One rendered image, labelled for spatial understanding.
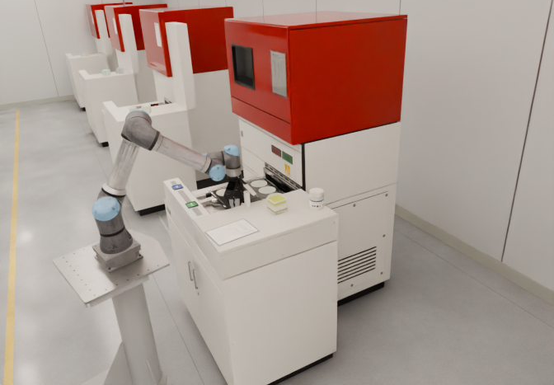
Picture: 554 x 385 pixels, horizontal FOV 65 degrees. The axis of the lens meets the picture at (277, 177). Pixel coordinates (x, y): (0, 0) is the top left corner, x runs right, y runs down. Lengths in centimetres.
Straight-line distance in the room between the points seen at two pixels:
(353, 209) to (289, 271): 73
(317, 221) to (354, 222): 68
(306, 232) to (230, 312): 51
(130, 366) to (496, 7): 301
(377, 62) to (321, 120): 44
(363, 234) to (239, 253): 111
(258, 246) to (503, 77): 200
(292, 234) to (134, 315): 90
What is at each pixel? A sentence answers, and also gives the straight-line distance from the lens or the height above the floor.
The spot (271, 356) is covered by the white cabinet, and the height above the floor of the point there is 26.
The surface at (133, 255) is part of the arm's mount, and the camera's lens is 221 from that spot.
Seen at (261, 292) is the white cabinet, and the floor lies 68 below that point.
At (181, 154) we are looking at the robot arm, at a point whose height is 132.
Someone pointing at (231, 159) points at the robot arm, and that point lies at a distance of 218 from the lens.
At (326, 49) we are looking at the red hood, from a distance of 228.
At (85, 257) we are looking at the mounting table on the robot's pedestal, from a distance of 236.
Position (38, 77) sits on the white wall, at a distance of 1009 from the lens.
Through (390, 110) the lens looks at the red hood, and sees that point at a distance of 263.
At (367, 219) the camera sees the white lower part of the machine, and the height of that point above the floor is 62.
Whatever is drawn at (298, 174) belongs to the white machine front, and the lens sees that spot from 240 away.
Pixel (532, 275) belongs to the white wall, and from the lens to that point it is 347.
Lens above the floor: 199
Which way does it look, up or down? 24 degrees down
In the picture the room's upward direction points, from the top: 3 degrees counter-clockwise
